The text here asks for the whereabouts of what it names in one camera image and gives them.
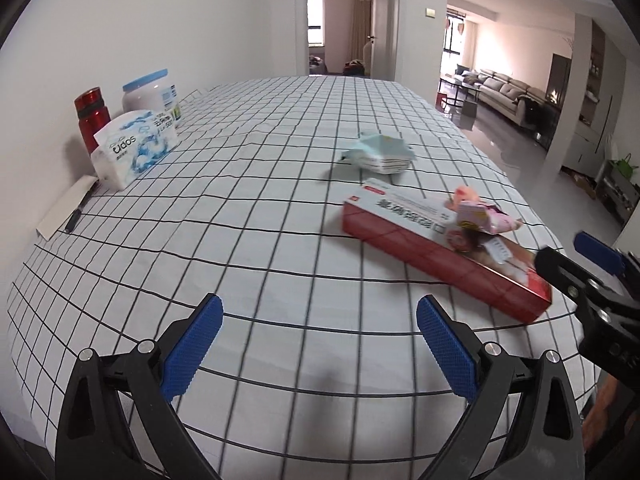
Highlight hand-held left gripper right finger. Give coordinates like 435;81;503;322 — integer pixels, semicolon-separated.
416;294;587;480

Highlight black pen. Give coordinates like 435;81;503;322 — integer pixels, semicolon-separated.
64;182;98;233

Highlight white tub with blue lid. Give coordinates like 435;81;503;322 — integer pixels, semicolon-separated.
122;70;182;133

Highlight red cardboard box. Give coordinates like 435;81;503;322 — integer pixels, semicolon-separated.
342;178;553;323

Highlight shoe rack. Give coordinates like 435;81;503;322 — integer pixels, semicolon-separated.
595;160;633;226

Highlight person's right hand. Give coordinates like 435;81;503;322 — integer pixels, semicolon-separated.
582;372;631;453

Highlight pink snack wrapper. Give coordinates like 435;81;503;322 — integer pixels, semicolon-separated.
445;186;525;236

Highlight black clothing on chair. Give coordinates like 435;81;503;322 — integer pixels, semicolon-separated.
520;95;558;136

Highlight beige sofa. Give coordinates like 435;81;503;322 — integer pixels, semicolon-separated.
455;65;561;128

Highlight open wall shelf niche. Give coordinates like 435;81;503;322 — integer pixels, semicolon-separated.
582;25;606;126

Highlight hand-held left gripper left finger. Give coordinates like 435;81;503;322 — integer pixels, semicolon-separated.
55;293;224;480

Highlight white bedroom door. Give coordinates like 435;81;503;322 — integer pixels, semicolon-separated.
367;0;396;81

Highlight pale blue wrapper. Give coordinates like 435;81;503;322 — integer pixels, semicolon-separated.
341;130;418;176

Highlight shoes on floor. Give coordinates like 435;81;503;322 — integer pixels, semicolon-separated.
570;172;598;198

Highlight beige bedroom curtain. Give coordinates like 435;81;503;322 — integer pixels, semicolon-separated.
347;0;373;61

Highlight bedroom window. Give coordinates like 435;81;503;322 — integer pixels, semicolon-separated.
306;4;326;48

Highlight white blue tissue pack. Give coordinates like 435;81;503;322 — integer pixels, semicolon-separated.
91;109;179;191

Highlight white paper sheet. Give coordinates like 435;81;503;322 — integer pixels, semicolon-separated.
37;175;101;240

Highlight white paper bag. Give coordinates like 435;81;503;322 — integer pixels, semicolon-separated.
597;132;618;181

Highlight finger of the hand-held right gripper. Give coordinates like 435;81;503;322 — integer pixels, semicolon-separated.
573;231;633;281
534;246;601;306

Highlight balcony window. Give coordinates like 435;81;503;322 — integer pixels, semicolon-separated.
444;10;476;68

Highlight white checkered tablecloth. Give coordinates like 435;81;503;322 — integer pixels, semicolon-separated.
7;75;601;480

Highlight red thermos bottle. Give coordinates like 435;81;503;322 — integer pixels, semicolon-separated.
75;87;112;156

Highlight dark tall cabinet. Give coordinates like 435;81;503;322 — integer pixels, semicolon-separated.
547;52;572;106

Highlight dark coffee table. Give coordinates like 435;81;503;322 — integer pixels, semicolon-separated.
440;74;481;108

